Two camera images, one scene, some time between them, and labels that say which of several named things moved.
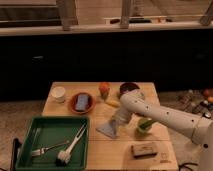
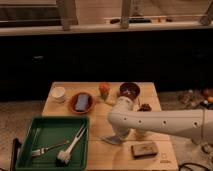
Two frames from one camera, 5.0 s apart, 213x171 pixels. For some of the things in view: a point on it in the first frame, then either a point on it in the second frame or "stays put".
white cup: x=58 y=93 stays put
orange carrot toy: x=104 y=90 stays put
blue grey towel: x=109 y=129 to x=113 y=139
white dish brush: x=64 y=155 stays put
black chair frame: x=15 y=147 stays put
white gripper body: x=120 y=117 to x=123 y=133
